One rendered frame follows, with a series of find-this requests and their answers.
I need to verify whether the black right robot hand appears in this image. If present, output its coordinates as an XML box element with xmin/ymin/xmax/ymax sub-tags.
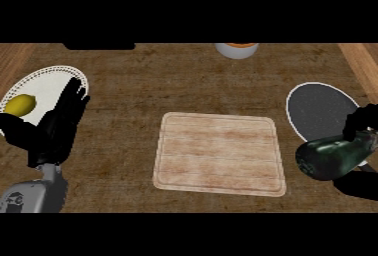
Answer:
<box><xmin>333</xmin><ymin>103</ymin><xmax>378</xmax><ymax>202</ymax></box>

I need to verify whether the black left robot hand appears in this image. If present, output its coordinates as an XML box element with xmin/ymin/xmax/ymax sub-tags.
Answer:
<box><xmin>0</xmin><ymin>76</ymin><xmax>92</xmax><ymax>169</ymax></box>

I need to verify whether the dark grey pan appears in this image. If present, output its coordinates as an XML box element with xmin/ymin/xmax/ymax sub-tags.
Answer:
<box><xmin>285</xmin><ymin>81</ymin><xmax>378</xmax><ymax>174</ymax></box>

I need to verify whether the pale wooden cutting board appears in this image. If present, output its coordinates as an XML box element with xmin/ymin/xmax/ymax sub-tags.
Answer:
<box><xmin>151</xmin><ymin>111</ymin><xmax>288</xmax><ymax>198</ymax></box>

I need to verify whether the yellow lemon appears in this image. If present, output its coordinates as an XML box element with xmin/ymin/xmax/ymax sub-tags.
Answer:
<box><xmin>3</xmin><ymin>94</ymin><xmax>39</xmax><ymax>118</ymax></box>

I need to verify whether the white plate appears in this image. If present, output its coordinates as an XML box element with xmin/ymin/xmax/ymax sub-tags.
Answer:
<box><xmin>0</xmin><ymin>65</ymin><xmax>91</xmax><ymax>138</ymax></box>

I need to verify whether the white cup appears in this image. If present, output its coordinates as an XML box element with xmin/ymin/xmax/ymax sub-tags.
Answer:
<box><xmin>213</xmin><ymin>42</ymin><xmax>262</xmax><ymax>60</ymax></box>

